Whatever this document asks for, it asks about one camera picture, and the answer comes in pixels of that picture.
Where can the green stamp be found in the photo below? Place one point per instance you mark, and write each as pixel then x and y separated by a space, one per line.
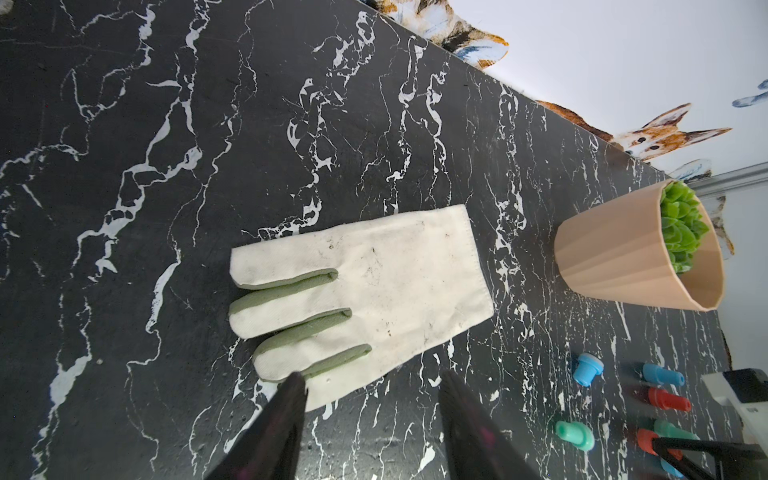
pixel 577 434
pixel 664 428

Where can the potted green plant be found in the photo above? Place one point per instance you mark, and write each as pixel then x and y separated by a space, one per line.
pixel 655 246

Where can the blue stamp cap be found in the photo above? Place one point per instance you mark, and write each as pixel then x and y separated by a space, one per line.
pixel 670 469

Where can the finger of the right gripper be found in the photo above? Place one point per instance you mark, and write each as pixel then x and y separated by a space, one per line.
pixel 722 450
pixel 686 467

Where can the beige paper sheet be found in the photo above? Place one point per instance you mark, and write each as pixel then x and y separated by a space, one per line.
pixel 346 305

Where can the blue stamp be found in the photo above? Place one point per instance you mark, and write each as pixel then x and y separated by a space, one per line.
pixel 658 375
pixel 588 367

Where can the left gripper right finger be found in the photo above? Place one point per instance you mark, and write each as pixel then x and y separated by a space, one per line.
pixel 475 446

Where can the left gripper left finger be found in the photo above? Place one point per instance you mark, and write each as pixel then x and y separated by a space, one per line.
pixel 270 448

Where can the red stamp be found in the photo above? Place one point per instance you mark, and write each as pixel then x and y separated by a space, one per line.
pixel 665 400
pixel 654 444

